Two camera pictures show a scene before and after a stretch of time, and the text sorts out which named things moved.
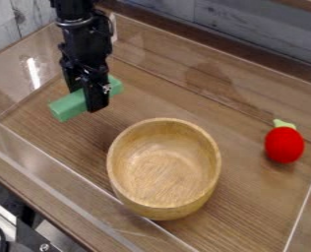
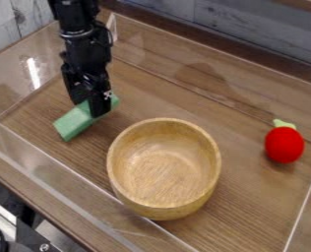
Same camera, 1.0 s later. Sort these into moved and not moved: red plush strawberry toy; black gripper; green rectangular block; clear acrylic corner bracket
Moved: green rectangular block
Not moved: red plush strawberry toy; clear acrylic corner bracket; black gripper
